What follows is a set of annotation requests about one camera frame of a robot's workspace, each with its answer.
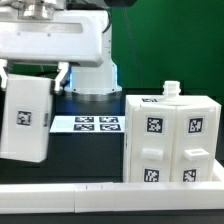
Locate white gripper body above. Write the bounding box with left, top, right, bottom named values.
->
left=0, top=9, right=108, bottom=67

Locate small white block part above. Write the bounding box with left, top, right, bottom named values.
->
left=0, top=75, right=53, bottom=163

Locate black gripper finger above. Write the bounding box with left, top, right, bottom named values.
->
left=54, top=62, right=70, bottom=94
left=0, top=59, right=8, bottom=90

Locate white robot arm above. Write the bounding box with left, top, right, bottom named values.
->
left=0, top=0, right=121, bottom=96

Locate white door panel with knob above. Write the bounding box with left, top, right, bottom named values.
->
left=129, top=106, right=176, bottom=183

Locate white cabinet box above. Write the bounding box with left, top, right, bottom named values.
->
left=123, top=81, right=221, bottom=183

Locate white flat top panel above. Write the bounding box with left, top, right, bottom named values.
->
left=50, top=116, right=125, bottom=133

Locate white front fence rail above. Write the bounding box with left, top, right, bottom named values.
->
left=0, top=182, right=224, bottom=214

